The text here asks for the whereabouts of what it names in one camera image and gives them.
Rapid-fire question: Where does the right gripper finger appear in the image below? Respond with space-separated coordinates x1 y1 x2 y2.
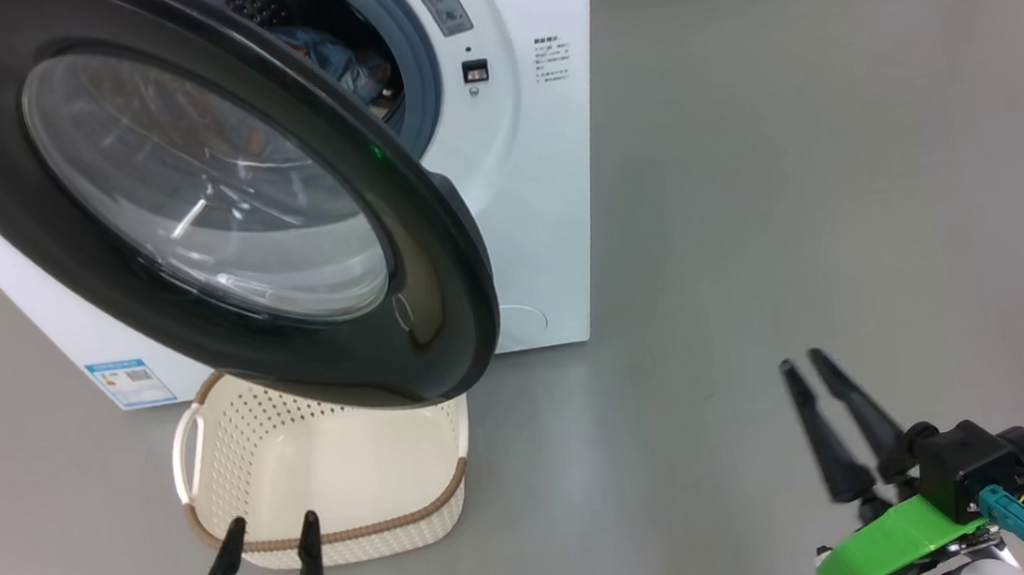
807 338 943 491
779 352 892 532

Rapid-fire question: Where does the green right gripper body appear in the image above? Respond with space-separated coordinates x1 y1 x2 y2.
810 488 996 575

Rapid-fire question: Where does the blue patterned garment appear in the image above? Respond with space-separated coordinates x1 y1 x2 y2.
271 15 407 127

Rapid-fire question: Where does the cream perforated laundry basket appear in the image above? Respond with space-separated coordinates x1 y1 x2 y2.
164 347 482 575

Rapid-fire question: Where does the white front-load washing machine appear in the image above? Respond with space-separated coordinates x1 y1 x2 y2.
0 0 631 424

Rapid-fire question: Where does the grey rubber door gasket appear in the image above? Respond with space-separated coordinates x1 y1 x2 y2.
296 0 448 166

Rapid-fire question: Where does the blue energy label sticker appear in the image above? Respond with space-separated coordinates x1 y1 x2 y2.
84 356 179 413

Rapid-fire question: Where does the round white filter cover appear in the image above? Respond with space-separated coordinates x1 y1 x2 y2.
495 300 551 341

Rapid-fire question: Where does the teal right camera connector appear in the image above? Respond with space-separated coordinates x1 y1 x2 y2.
977 482 1024 569

